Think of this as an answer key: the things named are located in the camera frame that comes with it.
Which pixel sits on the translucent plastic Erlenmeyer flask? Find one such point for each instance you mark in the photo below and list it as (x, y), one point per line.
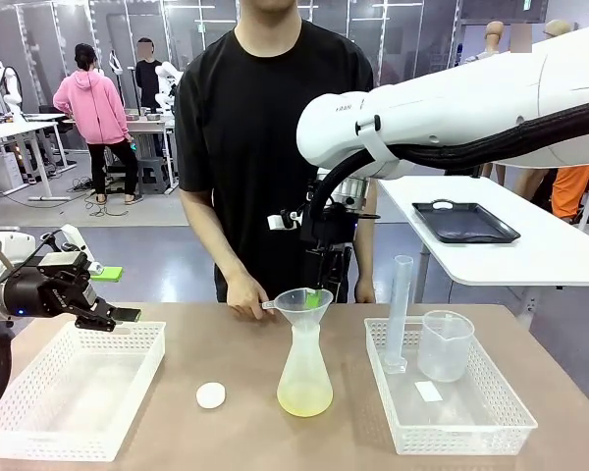
(304, 392)

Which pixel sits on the clear plastic beaker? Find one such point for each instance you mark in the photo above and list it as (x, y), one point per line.
(444, 353)

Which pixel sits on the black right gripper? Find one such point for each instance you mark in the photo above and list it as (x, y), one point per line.
(331, 228)

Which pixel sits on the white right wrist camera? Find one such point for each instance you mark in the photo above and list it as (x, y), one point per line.
(277, 222)

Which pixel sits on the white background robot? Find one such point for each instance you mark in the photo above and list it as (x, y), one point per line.
(169, 78)
(10, 88)

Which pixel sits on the grey step stool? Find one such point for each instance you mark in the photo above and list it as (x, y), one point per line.
(152, 172)

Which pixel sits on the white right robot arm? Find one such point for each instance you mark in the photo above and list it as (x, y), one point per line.
(471, 98)

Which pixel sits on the clear plastic graduated cylinder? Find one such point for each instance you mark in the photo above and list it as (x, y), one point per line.
(401, 294)

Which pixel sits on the white desk with metal trays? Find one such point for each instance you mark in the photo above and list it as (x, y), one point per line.
(149, 122)

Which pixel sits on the person in black T-shirt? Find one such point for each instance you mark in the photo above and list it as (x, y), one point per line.
(255, 122)

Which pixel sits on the round white cap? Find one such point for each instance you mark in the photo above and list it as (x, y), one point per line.
(211, 395)

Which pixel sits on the translucent plastic funnel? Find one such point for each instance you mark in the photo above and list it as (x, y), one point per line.
(294, 314)

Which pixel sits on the person's left hand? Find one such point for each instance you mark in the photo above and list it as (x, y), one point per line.
(365, 292)

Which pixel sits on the person's right forearm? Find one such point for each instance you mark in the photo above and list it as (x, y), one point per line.
(206, 230)

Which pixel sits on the person's left forearm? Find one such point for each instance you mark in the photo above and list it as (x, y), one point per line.
(366, 260)

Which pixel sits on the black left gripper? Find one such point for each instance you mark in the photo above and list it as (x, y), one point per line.
(44, 289)

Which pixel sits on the black plastic tray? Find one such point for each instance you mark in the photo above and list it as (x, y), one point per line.
(466, 225)

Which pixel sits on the small white paper label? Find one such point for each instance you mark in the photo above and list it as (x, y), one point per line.
(428, 391)

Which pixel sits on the white perforated plastic basket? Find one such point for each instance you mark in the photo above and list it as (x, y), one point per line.
(10, 441)
(471, 441)

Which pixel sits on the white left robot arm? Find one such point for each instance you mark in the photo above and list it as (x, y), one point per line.
(15, 241)

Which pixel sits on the person in pink hoodie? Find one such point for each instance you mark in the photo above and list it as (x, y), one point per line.
(93, 108)

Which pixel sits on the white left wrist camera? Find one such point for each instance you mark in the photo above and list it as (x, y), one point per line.
(73, 238)

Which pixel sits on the mannequin in grey shirt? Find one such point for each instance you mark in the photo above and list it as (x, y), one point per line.
(495, 36)

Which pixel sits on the white height-adjustable desk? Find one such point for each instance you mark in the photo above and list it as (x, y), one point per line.
(15, 130)

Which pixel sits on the person's right hand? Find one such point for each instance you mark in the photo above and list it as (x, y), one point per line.
(248, 301)

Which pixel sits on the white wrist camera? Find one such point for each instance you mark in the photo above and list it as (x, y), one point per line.
(277, 222)
(73, 238)

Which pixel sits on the mannequin in orange clothes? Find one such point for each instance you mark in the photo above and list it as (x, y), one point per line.
(572, 191)

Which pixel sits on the background person in black shirt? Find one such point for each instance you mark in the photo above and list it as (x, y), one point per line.
(148, 81)

